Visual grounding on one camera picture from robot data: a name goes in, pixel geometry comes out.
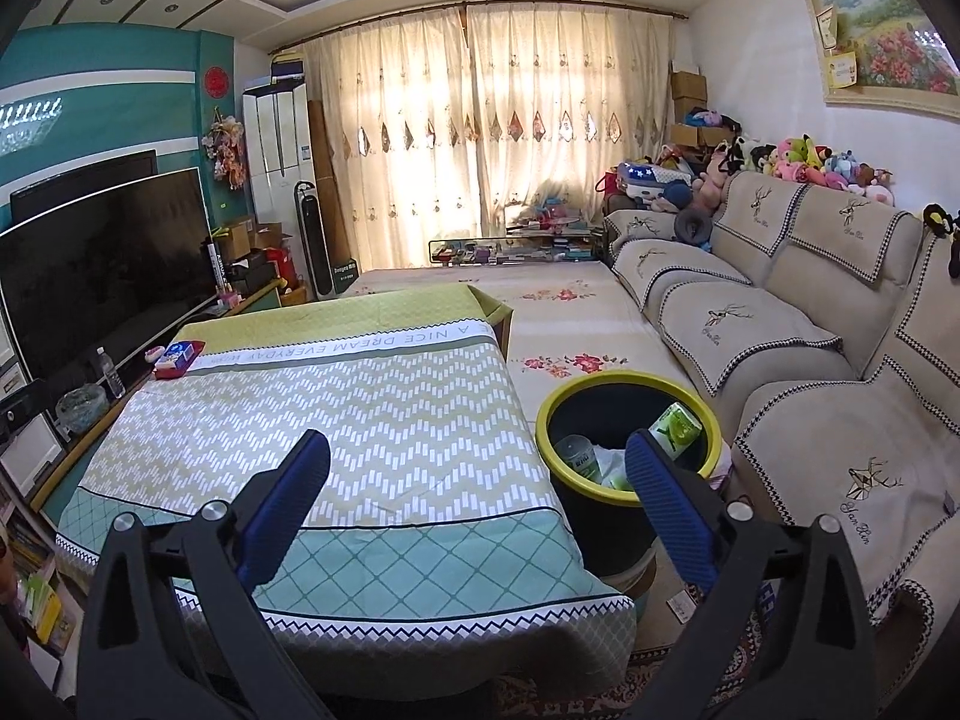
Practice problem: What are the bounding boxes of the star patterned pillow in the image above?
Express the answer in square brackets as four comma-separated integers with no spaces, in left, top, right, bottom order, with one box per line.
[619,160,691,185]

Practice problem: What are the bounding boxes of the blue red tissue pack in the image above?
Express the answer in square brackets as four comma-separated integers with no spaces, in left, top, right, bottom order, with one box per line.
[154,340,207,380]

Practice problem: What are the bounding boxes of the large black television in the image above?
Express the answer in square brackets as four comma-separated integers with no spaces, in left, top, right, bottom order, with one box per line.
[0,167,218,406]

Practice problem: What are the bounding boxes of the stack of books and papers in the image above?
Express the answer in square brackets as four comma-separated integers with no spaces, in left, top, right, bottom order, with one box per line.
[506,202,601,263]

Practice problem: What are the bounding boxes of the grey neck pillow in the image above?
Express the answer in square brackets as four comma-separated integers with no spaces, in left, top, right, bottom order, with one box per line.
[673,208,713,248]

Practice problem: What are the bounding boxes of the clear water bottle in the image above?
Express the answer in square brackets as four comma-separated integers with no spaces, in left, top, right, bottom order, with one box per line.
[95,347,126,400]

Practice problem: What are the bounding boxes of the brown curtain rod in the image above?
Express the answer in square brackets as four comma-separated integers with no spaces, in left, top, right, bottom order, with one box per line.
[268,7,687,57]

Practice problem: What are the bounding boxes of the smaller black television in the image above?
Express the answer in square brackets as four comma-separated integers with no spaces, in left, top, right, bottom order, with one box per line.
[10,150,158,203]

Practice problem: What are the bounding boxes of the yellow-rimmed dark trash bin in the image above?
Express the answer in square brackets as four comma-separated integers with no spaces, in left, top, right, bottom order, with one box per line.
[535,371,722,590]

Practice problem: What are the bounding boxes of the open brown cardboard box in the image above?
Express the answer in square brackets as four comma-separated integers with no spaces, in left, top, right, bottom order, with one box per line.
[212,217,282,256]

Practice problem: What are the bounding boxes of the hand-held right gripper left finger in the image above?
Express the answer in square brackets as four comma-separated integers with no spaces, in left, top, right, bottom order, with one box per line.
[75,429,332,720]

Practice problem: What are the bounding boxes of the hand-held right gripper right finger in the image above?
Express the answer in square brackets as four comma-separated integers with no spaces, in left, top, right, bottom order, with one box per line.
[624,429,878,720]

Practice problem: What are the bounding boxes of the pink plush doll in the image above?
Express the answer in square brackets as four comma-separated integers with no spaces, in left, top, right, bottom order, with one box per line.
[694,157,732,203]

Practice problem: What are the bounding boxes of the framed flower painting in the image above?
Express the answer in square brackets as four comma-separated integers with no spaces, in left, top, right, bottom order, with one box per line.
[799,0,960,117]

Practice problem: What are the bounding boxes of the tall cardboard box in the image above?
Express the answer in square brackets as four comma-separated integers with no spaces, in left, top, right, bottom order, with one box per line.
[307,99,352,263]

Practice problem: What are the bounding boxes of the pile of books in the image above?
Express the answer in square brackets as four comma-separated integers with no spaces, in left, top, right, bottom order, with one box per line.
[0,517,83,646]

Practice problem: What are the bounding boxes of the row of plush toys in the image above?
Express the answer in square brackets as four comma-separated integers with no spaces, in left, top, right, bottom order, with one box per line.
[709,133,897,205]

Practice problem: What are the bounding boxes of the hanging flower decoration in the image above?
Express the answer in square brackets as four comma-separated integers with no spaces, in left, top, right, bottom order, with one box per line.
[201,111,248,192]

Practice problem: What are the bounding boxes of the cream embroidered curtain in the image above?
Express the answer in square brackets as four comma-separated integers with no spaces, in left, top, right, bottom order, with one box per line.
[304,4,481,271]
[466,4,676,241]

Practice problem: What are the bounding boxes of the beige floral mat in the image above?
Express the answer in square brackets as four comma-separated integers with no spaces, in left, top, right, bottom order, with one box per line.
[349,259,698,406]

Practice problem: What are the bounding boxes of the black yellow plush toy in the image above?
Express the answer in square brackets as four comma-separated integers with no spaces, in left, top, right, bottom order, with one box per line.
[921,202,960,278]

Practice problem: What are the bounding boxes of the green white package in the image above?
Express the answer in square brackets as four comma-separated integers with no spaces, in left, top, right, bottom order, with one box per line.
[649,403,704,460]

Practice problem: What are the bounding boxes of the white drawer unit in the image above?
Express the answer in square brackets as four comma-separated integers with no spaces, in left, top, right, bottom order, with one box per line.
[0,330,65,496]

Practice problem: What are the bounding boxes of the dark patterned rug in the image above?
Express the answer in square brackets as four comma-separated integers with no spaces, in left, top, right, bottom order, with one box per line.
[487,600,758,720]

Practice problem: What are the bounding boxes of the green patterned tablecloth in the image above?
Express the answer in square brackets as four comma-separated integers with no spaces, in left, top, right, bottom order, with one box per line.
[54,283,637,691]

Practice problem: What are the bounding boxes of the black tower fan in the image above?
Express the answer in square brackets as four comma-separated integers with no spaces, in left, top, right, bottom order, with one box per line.
[294,180,335,301]

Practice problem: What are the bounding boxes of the glass ashtray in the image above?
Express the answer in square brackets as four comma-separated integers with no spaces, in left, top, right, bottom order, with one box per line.
[54,384,107,436]

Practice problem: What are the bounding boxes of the white green printed packet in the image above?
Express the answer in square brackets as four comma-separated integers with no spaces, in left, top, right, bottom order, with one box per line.
[553,435,597,482]

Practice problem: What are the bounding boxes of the black camera on stand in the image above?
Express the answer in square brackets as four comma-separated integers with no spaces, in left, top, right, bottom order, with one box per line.
[0,382,59,451]

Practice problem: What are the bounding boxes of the glass coffee table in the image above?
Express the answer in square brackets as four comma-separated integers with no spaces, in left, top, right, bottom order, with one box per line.
[427,223,605,267]

